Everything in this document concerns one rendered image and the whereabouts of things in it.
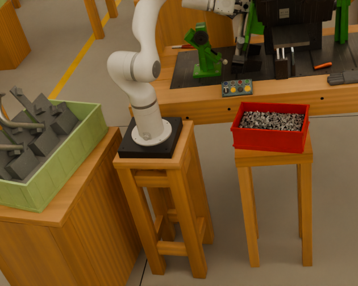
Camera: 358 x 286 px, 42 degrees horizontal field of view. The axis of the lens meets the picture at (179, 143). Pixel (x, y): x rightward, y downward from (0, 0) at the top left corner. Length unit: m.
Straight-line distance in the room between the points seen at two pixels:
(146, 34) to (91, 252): 1.06
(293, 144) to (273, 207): 0.96
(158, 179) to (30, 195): 0.57
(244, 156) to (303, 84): 0.51
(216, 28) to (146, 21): 0.90
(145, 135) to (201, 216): 0.72
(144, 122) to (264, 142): 0.54
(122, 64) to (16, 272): 1.24
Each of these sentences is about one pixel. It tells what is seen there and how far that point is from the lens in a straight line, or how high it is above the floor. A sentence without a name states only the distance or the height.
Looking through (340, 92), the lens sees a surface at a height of 0.88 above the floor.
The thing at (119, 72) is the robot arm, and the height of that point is 1.26.
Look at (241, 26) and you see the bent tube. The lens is 2.56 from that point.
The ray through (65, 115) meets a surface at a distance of 2.47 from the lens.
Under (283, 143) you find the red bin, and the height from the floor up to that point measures 0.85.
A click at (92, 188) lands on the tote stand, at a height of 0.71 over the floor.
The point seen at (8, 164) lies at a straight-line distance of 2.28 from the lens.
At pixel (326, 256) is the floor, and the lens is 2.73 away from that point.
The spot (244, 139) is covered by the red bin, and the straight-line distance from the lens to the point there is 2.09.
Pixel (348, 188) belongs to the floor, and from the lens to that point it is 3.09.
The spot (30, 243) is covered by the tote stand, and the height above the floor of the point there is 0.61.
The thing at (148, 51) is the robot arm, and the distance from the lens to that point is 1.90.
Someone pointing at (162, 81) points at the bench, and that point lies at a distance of 2.59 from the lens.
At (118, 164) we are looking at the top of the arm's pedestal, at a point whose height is 0.83.
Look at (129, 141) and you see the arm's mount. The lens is 2.17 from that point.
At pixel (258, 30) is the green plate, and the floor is 1.12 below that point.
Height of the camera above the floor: 2.14
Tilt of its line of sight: 37 degrees down
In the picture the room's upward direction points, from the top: 13 degrees counter-clockwise
